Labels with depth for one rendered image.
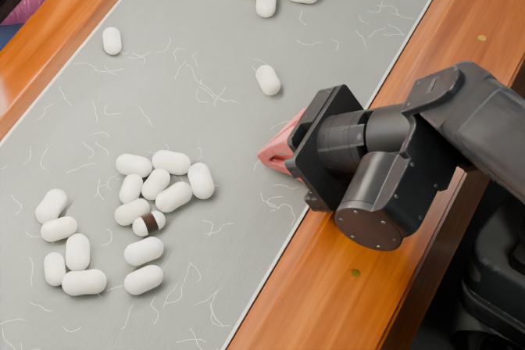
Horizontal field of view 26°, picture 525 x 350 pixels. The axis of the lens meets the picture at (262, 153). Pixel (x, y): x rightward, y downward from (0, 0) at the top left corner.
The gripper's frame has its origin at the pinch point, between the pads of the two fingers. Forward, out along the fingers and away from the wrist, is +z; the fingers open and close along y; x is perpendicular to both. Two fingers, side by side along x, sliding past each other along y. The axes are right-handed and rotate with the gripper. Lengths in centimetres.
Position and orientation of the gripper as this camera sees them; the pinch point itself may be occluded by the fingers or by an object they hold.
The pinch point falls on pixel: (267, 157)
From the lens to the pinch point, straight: 106.9
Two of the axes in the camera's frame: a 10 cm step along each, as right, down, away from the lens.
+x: 5.6, 7.1, 4.3
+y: -4.6, 7.0, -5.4
